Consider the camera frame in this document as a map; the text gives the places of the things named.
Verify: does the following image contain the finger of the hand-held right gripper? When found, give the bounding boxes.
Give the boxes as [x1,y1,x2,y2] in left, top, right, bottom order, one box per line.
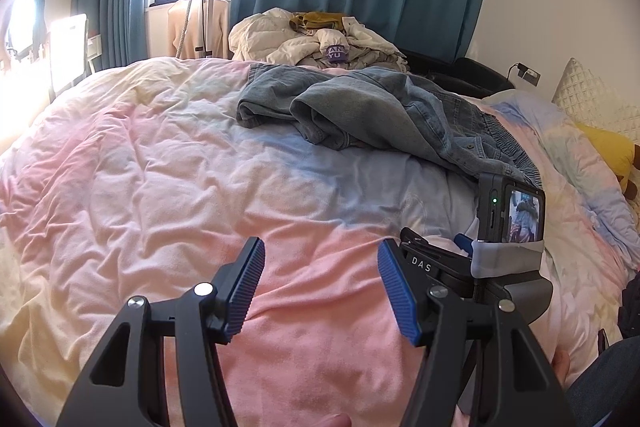
[452,233,475,258]

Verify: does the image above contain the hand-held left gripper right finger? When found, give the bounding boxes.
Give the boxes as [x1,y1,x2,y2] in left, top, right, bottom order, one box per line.
[378,239,601,427]

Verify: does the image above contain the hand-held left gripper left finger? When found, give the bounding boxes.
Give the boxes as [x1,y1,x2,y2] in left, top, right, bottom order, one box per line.
[55,236,266,427]

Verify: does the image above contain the blue denim jeans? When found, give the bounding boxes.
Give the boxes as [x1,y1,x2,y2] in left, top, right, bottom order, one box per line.
[236,63,543,188]

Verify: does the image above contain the pile of white clothes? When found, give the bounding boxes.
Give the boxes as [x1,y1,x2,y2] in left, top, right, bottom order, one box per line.
[229,7,408,72]

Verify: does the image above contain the metal clothes rack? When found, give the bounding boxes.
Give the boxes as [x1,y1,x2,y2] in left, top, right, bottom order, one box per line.
[175,0,221,58]

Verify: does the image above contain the person's right hand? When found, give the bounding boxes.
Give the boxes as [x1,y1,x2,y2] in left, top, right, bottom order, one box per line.
[549,351,572,389]

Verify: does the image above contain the pastel tie-dye duvet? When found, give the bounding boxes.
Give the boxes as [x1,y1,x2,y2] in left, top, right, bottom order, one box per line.
[0,56,640,427]

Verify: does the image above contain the dark cloth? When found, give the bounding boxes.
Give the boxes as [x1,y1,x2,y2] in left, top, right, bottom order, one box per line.
[617,274,640,343]

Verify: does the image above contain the yellow pillow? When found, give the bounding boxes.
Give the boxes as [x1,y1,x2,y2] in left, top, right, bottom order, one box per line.
[572,122,640,180]

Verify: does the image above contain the person's leg in jeans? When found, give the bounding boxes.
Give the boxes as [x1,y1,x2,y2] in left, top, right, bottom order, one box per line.
[565,347,640,427]

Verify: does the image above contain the black leather sofa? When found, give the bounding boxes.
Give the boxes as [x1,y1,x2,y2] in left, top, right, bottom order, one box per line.
[400,48,516,98]

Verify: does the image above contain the white quilted headboard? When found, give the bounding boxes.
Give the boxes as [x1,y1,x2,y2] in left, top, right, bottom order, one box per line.
[551,57,640,132]

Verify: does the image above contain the mustard yellow garment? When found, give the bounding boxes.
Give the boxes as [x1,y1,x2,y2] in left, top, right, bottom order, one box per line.
[289,11,357,32]

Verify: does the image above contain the beige hanging garment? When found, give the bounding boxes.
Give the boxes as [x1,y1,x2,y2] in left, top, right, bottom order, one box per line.
[167,0,232,60]

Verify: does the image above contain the wall socket with charger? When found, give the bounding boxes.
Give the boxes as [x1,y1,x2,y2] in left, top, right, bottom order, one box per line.
[507,63,542,86]

